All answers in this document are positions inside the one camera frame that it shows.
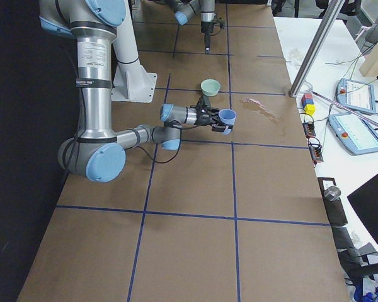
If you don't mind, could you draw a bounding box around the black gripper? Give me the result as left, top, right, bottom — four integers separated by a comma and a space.
195, 105, 233, 132
201, 19, 224, 53

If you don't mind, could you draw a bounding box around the blue plastic cup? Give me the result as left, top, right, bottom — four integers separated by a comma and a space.
218, 109, 237, 135

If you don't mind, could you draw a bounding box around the green bowl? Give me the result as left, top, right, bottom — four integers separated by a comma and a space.
200, 79, 221, 97

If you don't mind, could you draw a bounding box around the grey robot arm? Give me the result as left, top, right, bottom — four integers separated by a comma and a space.
165, 0, 225, 54
40, 1, 236, 182

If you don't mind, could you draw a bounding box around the red blue block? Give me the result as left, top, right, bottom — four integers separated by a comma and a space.
301, 93, 314, 108

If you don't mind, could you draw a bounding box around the yellow block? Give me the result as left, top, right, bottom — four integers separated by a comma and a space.
303, 104, 316, 116

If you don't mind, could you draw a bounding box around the black power strip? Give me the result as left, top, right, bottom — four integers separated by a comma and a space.
302, 121, 324, 165

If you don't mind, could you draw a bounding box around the steel cylinder weight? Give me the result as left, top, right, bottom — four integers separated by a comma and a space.
323, 186, 341, 201

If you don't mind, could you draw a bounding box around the near blue teach pendant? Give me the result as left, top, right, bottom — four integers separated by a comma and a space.
328, 113, 378, 155

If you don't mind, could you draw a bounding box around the blue teach pendant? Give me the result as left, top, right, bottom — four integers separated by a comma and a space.
328, 113, 378, 155
335, 78, 377, 115

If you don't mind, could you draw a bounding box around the far blue teach pendant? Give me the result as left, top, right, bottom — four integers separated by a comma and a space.
335, 78, 377, 115

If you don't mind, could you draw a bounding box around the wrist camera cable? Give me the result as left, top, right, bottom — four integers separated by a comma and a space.
135, 121, 202, 164

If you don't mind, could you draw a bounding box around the aluminium frame post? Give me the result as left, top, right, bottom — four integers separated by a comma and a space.
289, 1, 361, 98

